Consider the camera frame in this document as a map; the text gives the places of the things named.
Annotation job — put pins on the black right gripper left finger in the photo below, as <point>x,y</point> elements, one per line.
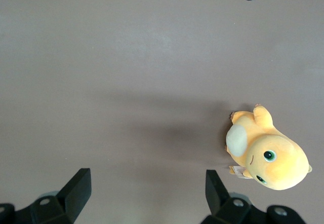
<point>76,193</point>

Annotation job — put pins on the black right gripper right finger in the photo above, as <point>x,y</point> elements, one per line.
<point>217,198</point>

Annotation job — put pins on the orange plush toy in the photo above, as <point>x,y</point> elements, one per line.
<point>278,163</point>

